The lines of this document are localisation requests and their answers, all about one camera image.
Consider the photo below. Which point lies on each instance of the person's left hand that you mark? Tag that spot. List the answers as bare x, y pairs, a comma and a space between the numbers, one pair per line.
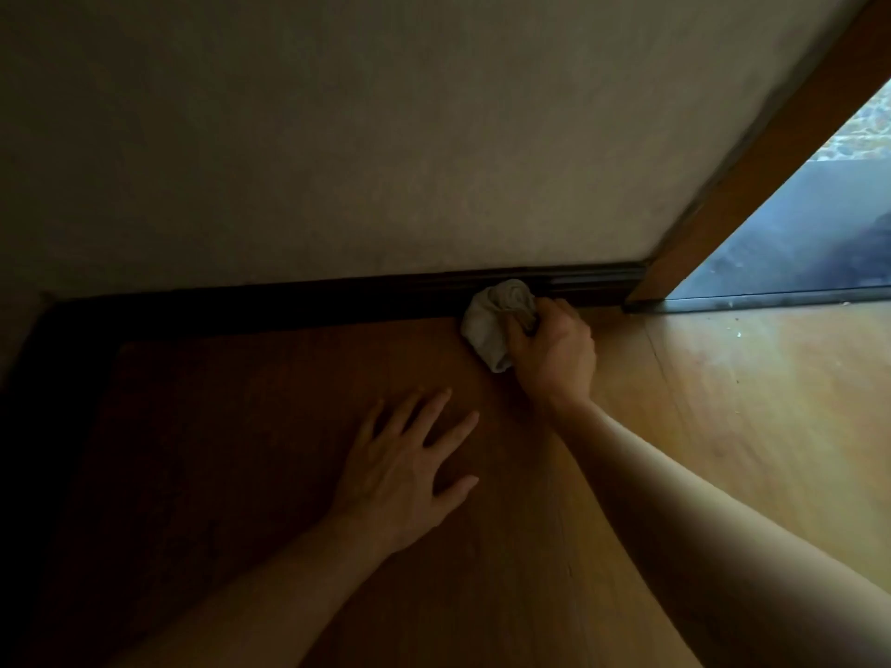
390, 486

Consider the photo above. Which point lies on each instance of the person's right hand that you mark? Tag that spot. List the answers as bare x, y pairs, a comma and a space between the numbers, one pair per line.
557, 361

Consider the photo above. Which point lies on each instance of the grey cleaning cloth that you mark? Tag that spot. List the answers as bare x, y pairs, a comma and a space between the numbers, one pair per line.
487, 326

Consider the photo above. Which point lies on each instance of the person's right forearm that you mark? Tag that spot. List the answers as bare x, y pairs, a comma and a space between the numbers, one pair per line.
696, 535

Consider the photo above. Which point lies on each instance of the black baseboard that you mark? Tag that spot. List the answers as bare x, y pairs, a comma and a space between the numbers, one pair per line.
42, 445
278, 306

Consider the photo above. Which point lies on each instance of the person's left forearm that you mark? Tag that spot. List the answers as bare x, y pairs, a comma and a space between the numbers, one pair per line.
264, 598

